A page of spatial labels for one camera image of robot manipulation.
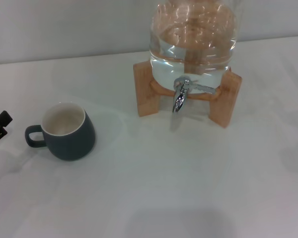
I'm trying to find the clear glass water jar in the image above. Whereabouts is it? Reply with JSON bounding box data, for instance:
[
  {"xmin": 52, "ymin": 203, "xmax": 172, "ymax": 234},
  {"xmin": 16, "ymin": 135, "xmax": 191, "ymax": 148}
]
[{"xmin": 148, "ymin": 0, "xmax": 239, "ymax": 91}]

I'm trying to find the dark teal ceramic mug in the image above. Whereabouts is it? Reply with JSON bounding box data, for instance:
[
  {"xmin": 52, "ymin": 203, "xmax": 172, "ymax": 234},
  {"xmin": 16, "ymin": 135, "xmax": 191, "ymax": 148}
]
[{"xmin": 24, "ymin": 101, "xmax": 96, "ymax": 162}]

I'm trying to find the light wooden jar stand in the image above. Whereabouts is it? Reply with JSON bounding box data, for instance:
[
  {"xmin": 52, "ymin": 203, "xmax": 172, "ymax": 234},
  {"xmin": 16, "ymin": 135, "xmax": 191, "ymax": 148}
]
[{"xmin": 133, "ymin": 60, "xmax": 242, "ymax": 129}]

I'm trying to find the chrome faucet tap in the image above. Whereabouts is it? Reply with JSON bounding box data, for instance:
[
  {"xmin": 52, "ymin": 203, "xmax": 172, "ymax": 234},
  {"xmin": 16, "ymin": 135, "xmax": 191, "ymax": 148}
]
[{"xmin": 172, "ymin": 76, "xmax": 217, "ymax": 114}]

